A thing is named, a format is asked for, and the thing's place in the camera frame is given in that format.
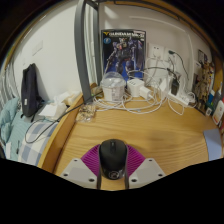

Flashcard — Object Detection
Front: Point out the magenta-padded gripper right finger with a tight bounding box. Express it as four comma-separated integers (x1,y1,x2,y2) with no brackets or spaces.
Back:
124,143,167,190

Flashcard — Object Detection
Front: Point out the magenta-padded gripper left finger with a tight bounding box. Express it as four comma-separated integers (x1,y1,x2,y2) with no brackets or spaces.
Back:
59,143,103,190

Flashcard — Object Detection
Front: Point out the black computer mouse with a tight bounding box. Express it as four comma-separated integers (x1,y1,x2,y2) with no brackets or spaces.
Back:
98,138,129,181

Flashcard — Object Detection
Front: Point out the light blue mouse pad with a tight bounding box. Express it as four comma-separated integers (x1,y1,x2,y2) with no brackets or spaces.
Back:
203,128,224,162

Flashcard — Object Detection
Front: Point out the blue checked blanket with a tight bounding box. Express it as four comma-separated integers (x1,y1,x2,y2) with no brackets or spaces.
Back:
18,119,61,166

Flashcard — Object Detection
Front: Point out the clear plastic bag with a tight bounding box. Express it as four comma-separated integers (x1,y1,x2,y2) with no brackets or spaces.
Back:
75,103,98,124

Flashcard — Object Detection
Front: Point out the white tissue pack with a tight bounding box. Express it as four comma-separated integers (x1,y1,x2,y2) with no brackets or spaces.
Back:
38,102,68,121

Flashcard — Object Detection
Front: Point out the small white plug adapter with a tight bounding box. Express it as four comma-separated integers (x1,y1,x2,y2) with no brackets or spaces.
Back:
139,85,154,100

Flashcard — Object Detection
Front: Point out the white power strip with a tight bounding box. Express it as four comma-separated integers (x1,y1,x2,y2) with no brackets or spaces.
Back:
166,89,196,107

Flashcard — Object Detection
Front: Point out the white multi-port charger block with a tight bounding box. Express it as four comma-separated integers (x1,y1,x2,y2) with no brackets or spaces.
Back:
126,78,145,98

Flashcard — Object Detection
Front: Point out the black power adapter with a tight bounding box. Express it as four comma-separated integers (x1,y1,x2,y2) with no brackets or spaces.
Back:
170,79,180,97

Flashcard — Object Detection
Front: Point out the teal pillow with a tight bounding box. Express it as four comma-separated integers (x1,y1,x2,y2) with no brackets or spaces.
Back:
0,96,21,144

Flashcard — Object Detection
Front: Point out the clear domed plastic container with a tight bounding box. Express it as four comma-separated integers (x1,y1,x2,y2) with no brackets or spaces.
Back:
100,71,127,103

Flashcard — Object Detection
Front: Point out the brown tree figure toy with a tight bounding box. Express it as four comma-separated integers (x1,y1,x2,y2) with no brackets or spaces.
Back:
194,68,215,114

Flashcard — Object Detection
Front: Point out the robot model kit box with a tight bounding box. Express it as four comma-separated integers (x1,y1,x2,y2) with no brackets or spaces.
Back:
101,28,147,81

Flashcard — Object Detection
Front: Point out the thin black cable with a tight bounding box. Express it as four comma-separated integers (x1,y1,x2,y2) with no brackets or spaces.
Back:
24,94,104,145

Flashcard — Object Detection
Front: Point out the tangled white cable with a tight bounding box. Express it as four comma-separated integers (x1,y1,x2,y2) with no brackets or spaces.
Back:
93,68,186,117

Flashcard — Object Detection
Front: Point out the white wall outlet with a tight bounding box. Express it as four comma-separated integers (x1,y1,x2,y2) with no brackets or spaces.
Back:
147,42,176,63

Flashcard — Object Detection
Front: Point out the grey metal frame post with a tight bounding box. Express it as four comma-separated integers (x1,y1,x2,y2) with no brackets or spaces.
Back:
73,0,101,103

